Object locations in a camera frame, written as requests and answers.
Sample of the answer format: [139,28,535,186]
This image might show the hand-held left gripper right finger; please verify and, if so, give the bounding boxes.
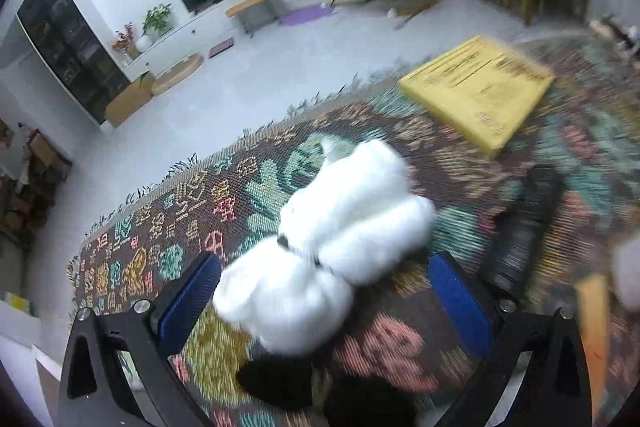
[429,252,593,427]

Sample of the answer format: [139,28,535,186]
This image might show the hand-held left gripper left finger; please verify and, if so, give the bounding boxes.
[59,251,223,427]

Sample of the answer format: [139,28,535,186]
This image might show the white fluffy plush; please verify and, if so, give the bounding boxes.
[212,138,437,355]

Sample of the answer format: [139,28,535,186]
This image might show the patterned woven tablecloth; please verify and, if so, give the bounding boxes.
[67,27,640,427]

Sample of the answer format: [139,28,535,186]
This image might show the black fluffy plush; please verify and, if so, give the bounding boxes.
[235,353,321,408]
[324,372,418,427]

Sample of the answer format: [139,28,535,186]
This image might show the orange fish plush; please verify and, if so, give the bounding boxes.
[575,274,612,390]

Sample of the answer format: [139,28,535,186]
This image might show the clear jar with black lid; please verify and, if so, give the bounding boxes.
[611,234,640,310]

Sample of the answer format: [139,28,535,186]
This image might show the dark dining chair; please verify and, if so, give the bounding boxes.
[22,129,73,188]

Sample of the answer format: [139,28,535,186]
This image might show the brown cardboard box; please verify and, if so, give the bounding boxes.
[105,72,156,128]

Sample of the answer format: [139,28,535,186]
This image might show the flat yellow box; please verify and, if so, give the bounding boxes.
[399,34,556,160]

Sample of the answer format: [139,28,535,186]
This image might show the round floor cushion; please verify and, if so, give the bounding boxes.
[151,54,205,96]

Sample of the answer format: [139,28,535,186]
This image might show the dark flat floor mat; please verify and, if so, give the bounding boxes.
[208,37,235,59]

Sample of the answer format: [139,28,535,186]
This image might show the white television cabinet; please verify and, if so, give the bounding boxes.
[120,0,351,72]

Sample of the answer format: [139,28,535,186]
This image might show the red flowers in vase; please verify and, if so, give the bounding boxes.
[112,23,141,60]

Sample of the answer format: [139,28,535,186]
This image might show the bushy green potted plant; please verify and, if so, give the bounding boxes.
[142,3,173,38]

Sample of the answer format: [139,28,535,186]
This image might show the black glass display cabinet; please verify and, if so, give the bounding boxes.
[16,0,132,125]

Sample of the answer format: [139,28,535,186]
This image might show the small wooden bench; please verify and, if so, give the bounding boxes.
[225,0,288,38]

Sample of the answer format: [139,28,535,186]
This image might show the purple floor mat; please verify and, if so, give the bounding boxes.
[280,3,336,26]

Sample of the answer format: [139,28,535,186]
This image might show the group of small bottles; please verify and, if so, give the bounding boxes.
[587,14,640,68]

